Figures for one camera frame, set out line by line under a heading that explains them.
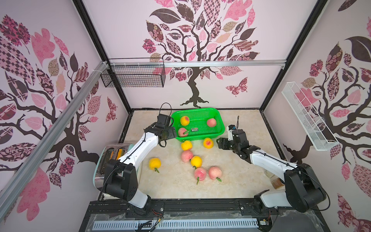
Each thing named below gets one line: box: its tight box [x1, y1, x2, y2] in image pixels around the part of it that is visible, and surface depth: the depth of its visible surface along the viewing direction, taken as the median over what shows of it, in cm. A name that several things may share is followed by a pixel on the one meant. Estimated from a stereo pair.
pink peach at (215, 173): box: [208, 166, 223, 183], surface depth 83 cm
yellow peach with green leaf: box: [148, 157, 162, 174], surface depth 88 cm
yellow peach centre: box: [189, 155, 203, 170], surface depth 87 cm
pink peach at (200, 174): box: [194, 167, 207, 182], surface depth 82 cm
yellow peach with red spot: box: [180, 115, 190, 127], surface depth 108 cm
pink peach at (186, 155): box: [181, 149, 194, 163], surface depth 89 cm
